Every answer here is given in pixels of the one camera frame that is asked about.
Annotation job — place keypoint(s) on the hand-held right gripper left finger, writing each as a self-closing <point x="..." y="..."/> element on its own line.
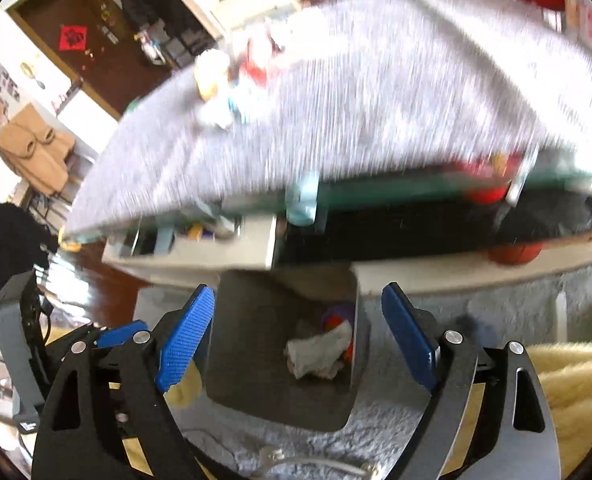
<point x="186" y="340"/>

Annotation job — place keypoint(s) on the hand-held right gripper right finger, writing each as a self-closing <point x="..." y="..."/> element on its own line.
<point x="408" y="337"/>

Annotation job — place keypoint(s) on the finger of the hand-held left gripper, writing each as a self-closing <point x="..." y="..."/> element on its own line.
<point x="121" y="332"/>

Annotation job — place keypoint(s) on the purple plastic cup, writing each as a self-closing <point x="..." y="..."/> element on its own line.
<point x="343" y="309"/>

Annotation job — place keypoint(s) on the dark grey trash bin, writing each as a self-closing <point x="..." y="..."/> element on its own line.
<point x="256" y="360"/>

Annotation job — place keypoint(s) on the orange plastic piece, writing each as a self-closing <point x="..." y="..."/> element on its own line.
<point x="337" y="322"/>

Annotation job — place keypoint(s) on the white tissue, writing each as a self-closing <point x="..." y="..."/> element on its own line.
<point x="316" y="355"/>
<point x="216" y="115"/>

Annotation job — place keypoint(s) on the small beige round object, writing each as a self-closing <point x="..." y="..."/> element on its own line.
<point x="213" y="75"/>

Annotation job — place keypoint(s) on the red snack wrapper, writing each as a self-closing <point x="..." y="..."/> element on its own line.
<point x="258" y="62"/>

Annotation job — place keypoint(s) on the dark cloth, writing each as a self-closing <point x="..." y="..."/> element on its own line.
<point x="11" y="240"/>

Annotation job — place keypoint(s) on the orange ball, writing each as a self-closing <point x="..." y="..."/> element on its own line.
<point x="516" y="254"/>

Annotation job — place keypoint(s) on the cream fleece blanket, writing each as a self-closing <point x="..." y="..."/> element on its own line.
<point x="581" y="400"/>

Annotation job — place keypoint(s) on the brown coat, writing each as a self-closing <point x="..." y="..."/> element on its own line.
<point x="31" y="150"/>

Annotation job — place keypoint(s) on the grey woven table mat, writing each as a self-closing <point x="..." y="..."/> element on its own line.
<point x="351" y="100"/>

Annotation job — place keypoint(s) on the brown wooden door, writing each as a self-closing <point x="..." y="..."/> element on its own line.
<point x="106" y="60"/>

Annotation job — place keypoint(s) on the kids scooter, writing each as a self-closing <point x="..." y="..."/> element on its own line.
<point x="151" y="47"/>

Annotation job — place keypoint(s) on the shoe rack with shoes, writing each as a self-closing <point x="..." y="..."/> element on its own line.
<point x="186" y="45"/>

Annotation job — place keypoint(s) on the red diamond door decoration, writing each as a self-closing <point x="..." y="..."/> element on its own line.
<point x="73" y="38"/>

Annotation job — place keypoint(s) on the wall intercom phone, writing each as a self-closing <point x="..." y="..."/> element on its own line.
<point x="28" y="70"/>

